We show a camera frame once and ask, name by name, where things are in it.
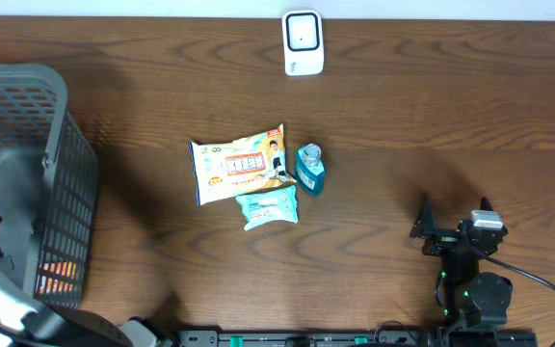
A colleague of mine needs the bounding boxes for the teal mouthwash bottle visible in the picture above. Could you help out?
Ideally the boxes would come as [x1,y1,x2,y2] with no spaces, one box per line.
[294,143,327,197]

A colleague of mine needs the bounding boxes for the small teal wipes pack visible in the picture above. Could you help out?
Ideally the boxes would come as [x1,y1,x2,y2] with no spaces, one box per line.
[235,186,299,231]

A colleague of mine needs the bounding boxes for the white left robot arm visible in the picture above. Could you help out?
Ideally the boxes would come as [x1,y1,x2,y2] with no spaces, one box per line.
[0,217,180,347]

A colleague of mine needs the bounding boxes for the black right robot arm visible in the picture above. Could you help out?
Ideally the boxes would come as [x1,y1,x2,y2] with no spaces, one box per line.
[410,196,538,347]

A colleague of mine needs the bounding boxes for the white barcode scanner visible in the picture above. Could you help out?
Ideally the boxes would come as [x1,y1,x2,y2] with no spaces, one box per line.
[281,10,325,76]

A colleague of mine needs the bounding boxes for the grey plastic mesh basket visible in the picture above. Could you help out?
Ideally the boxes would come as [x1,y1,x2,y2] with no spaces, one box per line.
[0,64,99,308]

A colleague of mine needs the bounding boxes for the black mounting rail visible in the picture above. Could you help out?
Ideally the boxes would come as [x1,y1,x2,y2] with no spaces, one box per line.
[177,329,538,347]

